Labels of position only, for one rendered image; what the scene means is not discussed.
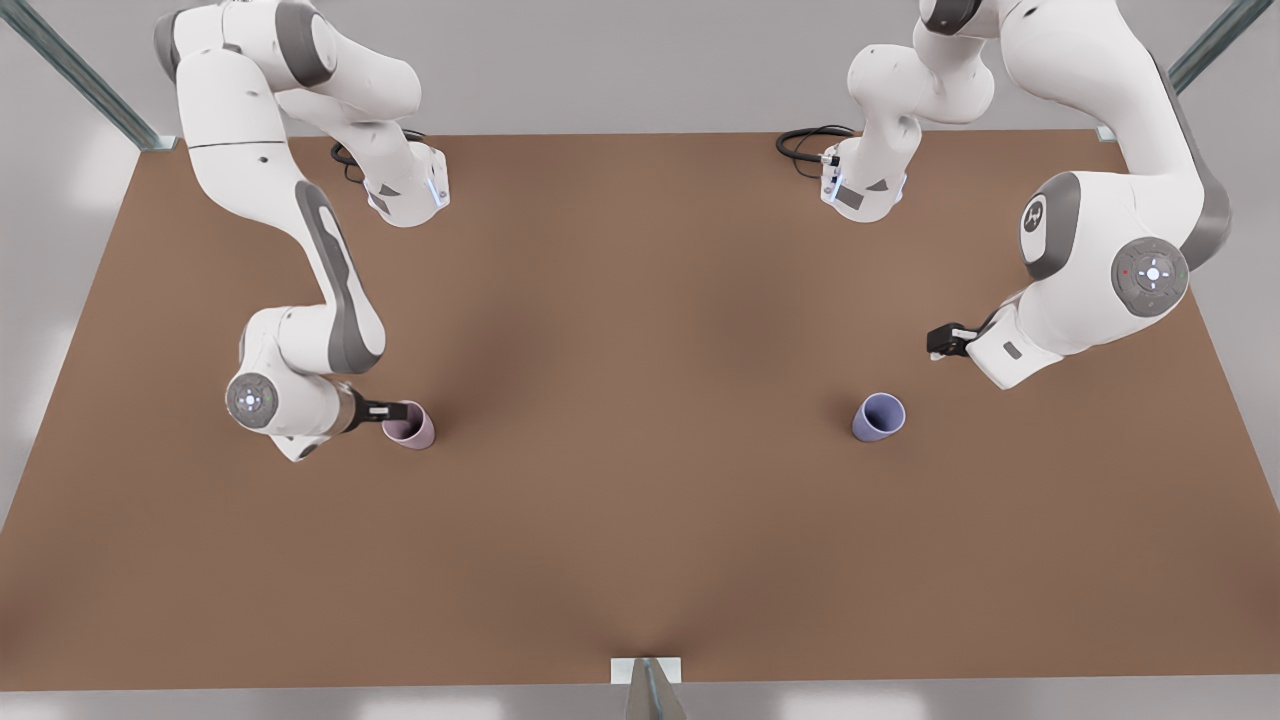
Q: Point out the pink cup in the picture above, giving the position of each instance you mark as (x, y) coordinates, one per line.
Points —
(412, 428)

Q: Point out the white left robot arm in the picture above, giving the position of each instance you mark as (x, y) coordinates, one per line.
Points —
(1100, 230)

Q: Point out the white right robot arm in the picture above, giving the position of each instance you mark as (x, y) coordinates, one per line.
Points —
(250, 150)

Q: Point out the purple cup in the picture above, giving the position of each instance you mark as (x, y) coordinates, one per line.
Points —
(877, 417)

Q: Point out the silver frame post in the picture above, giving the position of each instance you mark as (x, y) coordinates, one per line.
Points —
(80, 75)
(1205, 45)
(650, 690)

